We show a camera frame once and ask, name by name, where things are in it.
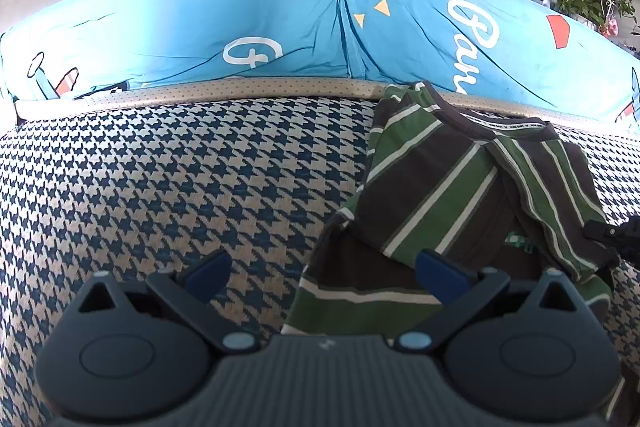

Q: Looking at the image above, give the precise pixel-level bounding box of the houndstooth sofa mat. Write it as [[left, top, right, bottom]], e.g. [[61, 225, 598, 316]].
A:
[[0, 79, 640, 427]]

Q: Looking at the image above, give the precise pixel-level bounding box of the blue printed sofa cover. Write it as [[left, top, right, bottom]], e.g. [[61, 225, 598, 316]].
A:
[[0, 0, 640, 136]]

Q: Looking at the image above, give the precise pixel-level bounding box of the green brown striped t-shirt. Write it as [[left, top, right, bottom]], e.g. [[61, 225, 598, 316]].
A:
[[281, 80, 621, 339]]

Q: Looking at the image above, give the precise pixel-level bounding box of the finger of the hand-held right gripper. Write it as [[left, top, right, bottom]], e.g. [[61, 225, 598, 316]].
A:
[[582, 219, 624, 242]]

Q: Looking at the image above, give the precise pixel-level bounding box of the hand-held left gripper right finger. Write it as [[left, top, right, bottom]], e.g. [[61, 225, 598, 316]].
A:
[[395, 249, 577, 353]]

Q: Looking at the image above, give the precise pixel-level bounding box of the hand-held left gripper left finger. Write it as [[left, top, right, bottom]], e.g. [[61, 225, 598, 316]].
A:
[[75, 249, 259, 355]]

